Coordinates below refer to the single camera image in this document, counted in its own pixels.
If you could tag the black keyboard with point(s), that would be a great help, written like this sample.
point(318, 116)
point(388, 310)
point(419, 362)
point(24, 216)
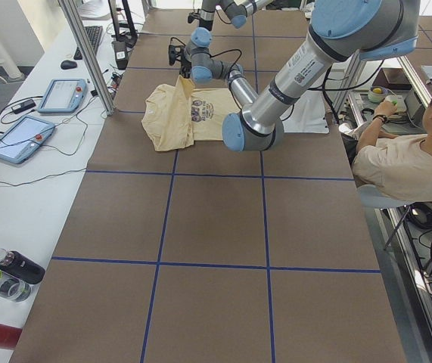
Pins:
point(94, 34)

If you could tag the far blue teach pendant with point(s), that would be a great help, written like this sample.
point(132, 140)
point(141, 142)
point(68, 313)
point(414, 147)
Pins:
point(63, 96)

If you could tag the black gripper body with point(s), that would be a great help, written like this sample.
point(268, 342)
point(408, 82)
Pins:
point(184, 69)

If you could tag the black box white label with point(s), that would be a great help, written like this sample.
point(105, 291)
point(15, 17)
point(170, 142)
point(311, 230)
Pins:
point(121, 54)

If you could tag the seated person beige shirt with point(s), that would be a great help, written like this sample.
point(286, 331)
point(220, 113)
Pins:
point(399, 166)

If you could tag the white central pillar with base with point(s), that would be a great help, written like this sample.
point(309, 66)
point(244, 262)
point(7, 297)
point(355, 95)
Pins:
point(307, 115)

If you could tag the aluminium frame post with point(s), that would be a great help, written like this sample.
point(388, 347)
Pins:
point(88, 55)

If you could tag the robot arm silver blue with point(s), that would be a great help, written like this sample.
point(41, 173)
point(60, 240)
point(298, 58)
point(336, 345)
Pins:
point(236, 14)
point(374, 29)

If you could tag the black water bottle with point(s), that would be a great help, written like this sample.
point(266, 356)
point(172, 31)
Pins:
point(19, 266)

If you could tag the near blue teach pendant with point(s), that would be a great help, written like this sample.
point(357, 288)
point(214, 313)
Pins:
point(24, 138)

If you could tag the green bowl with lemon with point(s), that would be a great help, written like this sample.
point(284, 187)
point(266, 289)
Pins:
point(377, 94)

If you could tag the black computer mouse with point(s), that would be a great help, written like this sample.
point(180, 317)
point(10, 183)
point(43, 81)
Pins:
point(68, 64)

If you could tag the black power adapter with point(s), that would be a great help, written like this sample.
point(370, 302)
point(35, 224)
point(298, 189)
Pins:
point(23, 106)

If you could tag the black monitor stand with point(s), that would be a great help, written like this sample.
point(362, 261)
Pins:
point(123, 32)

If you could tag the clear bottle black lid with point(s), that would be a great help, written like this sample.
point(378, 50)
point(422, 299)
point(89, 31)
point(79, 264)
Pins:
point(12, 288)

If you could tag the cream long-sleeve printed shirt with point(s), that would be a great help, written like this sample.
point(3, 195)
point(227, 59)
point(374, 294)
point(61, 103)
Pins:
point(176, 116)

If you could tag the blue teach pendant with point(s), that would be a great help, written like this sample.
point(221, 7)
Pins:
point(63, 96)
point(24, 138)

